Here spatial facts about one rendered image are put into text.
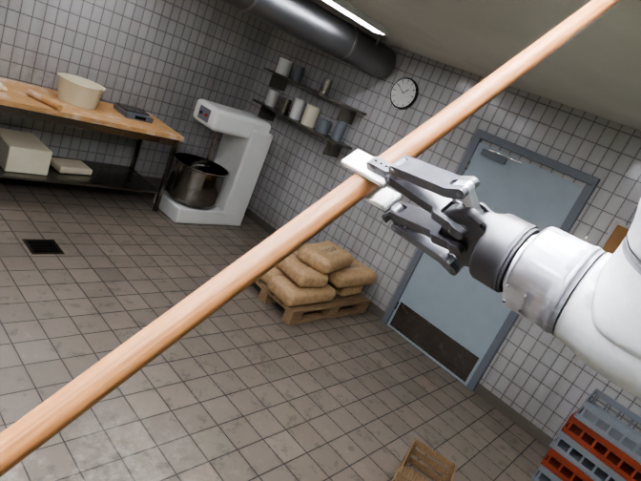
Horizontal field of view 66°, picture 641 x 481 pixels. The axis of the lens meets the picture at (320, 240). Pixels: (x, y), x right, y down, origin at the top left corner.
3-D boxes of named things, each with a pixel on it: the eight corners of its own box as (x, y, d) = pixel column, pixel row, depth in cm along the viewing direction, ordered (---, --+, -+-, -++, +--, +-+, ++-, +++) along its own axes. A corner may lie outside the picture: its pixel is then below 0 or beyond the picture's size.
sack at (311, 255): (324, 278, 445) (331, 263, 441) (293, 258, 457) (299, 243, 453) (350, 267, 501) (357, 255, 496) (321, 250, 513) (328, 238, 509)
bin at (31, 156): (4, 171, 434) (10, 146, 427) (-14, 150, 461) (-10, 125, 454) (47, 176, 462) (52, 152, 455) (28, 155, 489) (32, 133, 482)
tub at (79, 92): (62, 104, 451) (67, 82, 445) (45, 90, 475) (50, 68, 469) (107, 115, 484) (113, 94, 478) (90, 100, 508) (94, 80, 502)
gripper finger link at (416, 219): (482, 226, 53) (482, 237, 53) (403, 196, 60) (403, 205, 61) (460, 247, 51) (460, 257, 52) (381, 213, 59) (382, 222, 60)
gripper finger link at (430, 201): (460, 242, 51) (463, 235, 49) (379, 184, 55) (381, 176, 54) (483, 221, 52) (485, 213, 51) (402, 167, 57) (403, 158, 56)
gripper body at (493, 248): (507, 257, 44) (424, 211, 49) (495, 311, 50) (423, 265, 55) (552, 211, 47) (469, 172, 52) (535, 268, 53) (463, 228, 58)
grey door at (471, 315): (469, 392, 452) (598, 177, 388) (378, 322, 516) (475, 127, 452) (473, 390, 459) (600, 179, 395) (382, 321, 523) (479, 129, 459)
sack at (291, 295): (286, 309, 428) (292, 295, 423) (263, 287, 450) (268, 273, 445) (334, 303, 473) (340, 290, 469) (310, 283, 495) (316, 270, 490)
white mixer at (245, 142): (175, 226, 533) (213, 110, 494) (146, 199, 570) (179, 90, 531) (244, 229, 610) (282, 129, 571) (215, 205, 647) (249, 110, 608)
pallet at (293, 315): (288, 325, 432) (294, 311, 428) (236, 278, 478) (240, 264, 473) (365, 312, 525) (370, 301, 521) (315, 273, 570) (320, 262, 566)
